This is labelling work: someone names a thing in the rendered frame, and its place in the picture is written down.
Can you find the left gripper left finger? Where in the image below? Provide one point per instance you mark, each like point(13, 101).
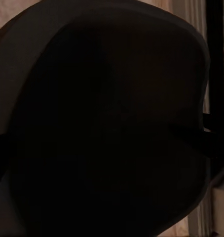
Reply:
point(9, 146)

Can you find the wood fireplace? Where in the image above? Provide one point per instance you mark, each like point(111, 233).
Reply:
point(207, 16)

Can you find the cauldron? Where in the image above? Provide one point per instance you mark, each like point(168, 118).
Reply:
point(89, 87)

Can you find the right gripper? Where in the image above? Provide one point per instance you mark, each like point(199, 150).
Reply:
point(201, 140)

